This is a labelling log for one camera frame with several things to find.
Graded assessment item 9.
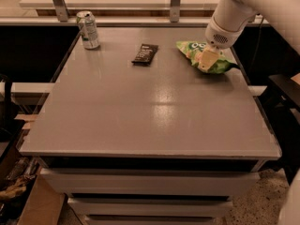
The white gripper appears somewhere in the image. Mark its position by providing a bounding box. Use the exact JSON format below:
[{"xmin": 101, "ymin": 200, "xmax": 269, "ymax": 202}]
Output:
[{"xmin": 198, "ymin": 16, "xmax": 245, "ymax": 72}]

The green rice chip bag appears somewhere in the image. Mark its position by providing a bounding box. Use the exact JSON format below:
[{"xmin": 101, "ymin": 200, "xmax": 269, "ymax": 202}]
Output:
[{"xmin": 176, "ymin": 41, "xmax": 238, "ymax": 74}]

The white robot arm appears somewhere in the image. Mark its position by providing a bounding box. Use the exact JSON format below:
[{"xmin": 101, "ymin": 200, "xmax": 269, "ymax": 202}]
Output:
[{"xmin": 199, "ymin": 0, "xmax": 300, "ymax": 72}]

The black snack bar wrapper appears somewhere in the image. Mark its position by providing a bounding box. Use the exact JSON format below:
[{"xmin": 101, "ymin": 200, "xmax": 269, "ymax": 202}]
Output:
[{"xmin": 132, "ymin": 44, "xmax": 158, "ymax": 66}]

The grey drawer cabinet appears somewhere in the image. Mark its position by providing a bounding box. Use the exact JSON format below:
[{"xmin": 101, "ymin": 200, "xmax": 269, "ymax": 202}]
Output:
[{"xmin": 21, "ymin": 28, "xmax": 280, "ymax": 225}]

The green white soda can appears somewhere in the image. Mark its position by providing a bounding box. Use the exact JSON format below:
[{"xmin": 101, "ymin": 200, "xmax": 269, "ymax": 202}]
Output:
[{"xmin": 76, "ymin": 10, "xmax": 99, "ymax": 50}]

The cardboard box with snacks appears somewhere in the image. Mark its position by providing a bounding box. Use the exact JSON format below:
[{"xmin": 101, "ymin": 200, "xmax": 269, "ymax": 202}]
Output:
[{"xmin": 0, "ymin": 157, "xmax": 67, "ymax": 225}]

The middle metal railing bracket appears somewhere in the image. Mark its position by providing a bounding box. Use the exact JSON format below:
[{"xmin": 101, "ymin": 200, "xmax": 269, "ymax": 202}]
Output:
[{"xmin": 169, "ymin": 0, "xmax": 181, "ymax": 23}]

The metal railing bracket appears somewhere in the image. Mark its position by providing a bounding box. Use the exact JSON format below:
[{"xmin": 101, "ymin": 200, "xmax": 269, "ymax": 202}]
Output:
[
  {"xmin": 52, "ymin": 0, "xmax": 68, "ymax": 22},
  {"xmin": 169, "ymin": 0, "xmax": 181, "ymax": 23}
]

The left metal railing bracket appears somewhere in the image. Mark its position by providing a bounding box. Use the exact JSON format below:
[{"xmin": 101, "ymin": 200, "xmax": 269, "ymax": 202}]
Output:
[{"xmin": 52, "ymin": 0, "xmax": 68, "ymax": 22}]

